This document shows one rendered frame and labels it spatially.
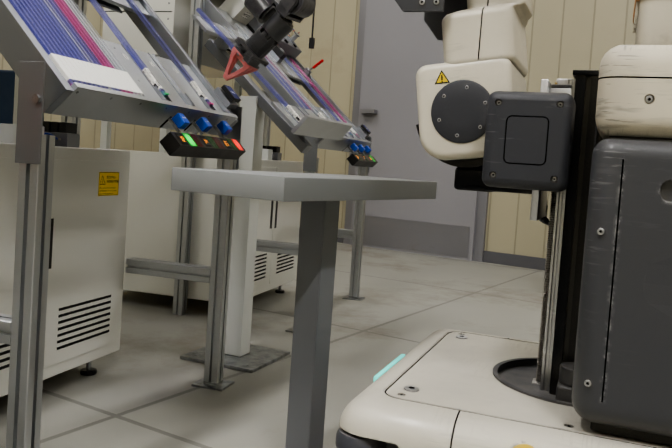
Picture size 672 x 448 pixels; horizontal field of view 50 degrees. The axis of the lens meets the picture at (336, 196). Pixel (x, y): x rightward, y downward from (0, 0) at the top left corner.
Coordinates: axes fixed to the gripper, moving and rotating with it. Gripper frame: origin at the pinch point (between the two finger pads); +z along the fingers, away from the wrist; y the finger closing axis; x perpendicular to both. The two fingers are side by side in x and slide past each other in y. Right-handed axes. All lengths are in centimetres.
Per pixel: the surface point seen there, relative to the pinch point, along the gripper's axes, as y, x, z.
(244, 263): -44, 29, 43
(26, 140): 58, 8, 21
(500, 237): -352, 80, 0
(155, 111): 23.7, 4.3, 11.6
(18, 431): 57, 43, 55
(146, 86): 20.1, -3.0, 10.9
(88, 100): 46.5, 4.1, 12.5
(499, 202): -352, 61, -15
